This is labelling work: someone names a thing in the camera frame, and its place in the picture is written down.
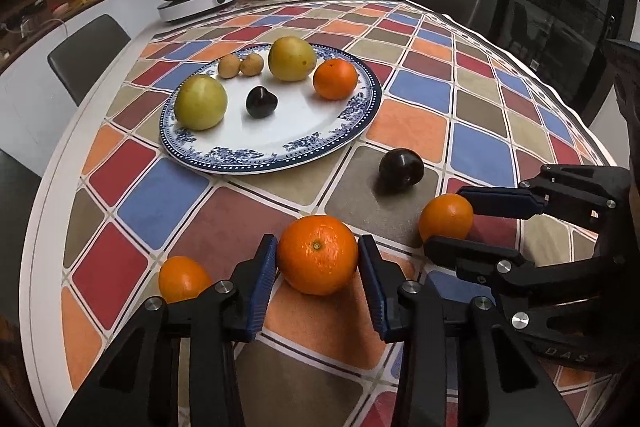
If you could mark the medium orange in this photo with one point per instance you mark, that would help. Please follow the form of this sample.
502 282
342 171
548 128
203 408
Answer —
335 80
445 217

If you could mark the white induction cooker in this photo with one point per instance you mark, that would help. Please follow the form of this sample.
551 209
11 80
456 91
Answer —
200 6

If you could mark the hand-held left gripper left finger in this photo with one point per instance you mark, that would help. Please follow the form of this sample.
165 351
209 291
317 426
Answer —
262 292

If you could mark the colourful checkered tablecloth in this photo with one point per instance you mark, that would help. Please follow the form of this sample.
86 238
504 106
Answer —
165 202

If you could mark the dark purple plum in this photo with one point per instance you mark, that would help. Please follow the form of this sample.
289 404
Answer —
401 167
260 102

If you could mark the small brown kiwi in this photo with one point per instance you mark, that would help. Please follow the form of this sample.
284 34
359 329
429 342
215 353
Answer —
229 67
251 64

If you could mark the small orange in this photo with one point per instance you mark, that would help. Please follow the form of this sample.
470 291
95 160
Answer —
181 279

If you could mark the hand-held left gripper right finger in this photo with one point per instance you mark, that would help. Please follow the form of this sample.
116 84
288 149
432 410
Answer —
375 292

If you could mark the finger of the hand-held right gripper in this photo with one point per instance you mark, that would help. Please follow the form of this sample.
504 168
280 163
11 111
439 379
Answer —
475 257
500 201

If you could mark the yellow pear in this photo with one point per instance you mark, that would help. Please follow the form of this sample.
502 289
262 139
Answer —
291 59

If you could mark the green pear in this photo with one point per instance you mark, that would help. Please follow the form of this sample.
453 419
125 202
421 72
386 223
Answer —
200 102

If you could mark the white counter cabinet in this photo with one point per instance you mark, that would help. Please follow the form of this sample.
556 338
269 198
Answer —
30 87

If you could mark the blue rimmed white plate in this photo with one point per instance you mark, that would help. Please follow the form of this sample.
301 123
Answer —
300 127

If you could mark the large orange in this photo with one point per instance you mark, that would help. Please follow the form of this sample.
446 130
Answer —
317 254

